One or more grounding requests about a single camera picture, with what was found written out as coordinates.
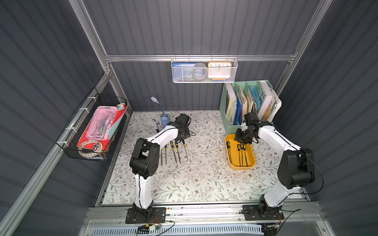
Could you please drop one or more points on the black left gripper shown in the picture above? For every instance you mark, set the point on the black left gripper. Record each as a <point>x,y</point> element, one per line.
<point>183,133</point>

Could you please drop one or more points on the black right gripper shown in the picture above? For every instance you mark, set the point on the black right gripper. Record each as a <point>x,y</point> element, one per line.
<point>241,137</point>

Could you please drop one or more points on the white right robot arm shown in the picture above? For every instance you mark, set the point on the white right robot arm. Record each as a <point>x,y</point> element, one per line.
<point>296,169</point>

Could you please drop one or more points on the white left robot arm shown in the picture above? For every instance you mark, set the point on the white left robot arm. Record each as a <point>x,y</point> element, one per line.
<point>145,157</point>

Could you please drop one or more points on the green file organizer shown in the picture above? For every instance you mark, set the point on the green file organizer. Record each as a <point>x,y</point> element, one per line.
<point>228,103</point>

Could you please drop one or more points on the yellow plastic storage tray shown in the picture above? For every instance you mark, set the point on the yellow plastic storage tray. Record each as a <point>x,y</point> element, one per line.
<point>234,154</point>

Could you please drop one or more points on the blue box in mesh basket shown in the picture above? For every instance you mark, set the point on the blue box in mesh basket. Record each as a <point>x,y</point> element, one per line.
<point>182,71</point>

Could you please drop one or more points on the pink plastic tool case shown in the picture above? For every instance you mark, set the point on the pink plastic tool case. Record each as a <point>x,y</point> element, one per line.
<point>100,123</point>

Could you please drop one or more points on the white book in organizer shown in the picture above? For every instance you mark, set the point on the white book in organizer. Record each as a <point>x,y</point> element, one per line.
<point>270,102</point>

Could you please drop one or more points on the grey tape roll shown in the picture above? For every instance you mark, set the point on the grey tape roll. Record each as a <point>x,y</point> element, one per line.
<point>199,71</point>

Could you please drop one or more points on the yellow white clock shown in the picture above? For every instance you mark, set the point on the yellow white clock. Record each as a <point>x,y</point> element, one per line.
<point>219,70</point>

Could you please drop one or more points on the red folder in basket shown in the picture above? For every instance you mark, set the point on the red folder in basket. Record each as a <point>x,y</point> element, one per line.
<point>98,146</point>

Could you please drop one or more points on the white mesh wall basket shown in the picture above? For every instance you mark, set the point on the white mesh wall basket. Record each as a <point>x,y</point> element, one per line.
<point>206,60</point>

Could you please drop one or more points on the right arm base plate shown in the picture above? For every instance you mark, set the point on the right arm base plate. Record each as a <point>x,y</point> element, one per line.
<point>258,213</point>

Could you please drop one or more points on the black wire wall basket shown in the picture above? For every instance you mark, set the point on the black wire wall basket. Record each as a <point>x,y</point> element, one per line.
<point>71,135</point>

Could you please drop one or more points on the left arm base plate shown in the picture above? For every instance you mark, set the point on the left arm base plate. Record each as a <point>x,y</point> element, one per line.
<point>150,215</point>

